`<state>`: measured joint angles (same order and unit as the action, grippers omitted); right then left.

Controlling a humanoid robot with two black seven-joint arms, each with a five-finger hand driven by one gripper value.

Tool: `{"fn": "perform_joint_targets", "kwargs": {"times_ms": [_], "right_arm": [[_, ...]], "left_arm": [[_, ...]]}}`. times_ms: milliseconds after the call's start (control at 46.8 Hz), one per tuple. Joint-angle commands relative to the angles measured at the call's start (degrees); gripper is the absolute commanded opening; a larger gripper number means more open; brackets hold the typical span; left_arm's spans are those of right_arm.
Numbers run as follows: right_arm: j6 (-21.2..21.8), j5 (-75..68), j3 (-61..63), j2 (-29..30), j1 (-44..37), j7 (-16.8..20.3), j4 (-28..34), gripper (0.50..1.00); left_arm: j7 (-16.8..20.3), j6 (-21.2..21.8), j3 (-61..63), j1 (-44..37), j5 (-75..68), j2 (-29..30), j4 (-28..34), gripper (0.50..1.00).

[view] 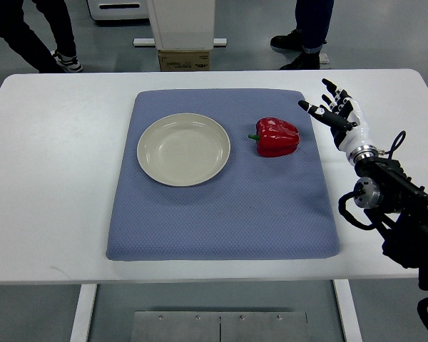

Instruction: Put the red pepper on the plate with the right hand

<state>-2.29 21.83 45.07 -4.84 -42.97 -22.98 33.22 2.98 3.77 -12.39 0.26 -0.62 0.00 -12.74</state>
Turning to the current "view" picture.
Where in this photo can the white right table leg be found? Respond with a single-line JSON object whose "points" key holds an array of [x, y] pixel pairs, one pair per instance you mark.
{"points": [[346, 309]]}

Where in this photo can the white pedestal column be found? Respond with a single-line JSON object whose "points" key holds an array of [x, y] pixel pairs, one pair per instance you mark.
{"points": [[182, 25]]}

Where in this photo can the white table leg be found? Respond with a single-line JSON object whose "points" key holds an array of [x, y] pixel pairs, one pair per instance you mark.
{"points": [[346, 309], [84, 312]]}

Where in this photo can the white left table leg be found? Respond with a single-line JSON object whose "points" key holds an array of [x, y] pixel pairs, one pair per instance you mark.
{"points": [[84, 312]]}

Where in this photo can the red bell pepper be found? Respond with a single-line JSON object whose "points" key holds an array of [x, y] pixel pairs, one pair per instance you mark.
{"points": [[275, 137]]}

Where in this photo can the blue fabric mat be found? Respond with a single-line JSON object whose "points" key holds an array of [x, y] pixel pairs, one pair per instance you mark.
{"points": [[256, 208]]}

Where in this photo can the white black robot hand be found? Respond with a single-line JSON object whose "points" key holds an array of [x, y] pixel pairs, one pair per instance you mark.
{"points": [[346, 120]]}

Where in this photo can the white machine base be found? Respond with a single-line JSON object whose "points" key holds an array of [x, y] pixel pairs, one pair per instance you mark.
{"points": [[115, 10]]}

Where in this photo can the person legs in jeans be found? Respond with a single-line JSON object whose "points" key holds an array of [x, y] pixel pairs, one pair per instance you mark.
{"points": [[312, 24]]}

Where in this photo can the cardboard box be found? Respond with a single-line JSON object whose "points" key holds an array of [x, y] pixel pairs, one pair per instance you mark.
{"points": [[184, 60]]}

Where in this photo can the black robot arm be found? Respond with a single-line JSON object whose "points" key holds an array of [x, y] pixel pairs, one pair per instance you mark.
{"points": [[385, 199]]}

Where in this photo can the cream round plate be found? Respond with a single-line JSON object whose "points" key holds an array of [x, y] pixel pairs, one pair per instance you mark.
{"points": [[183, 149]]}

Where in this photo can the person legs black trousers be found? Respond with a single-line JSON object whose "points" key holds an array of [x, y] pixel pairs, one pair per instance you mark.
{"points": [[23, 40]]}

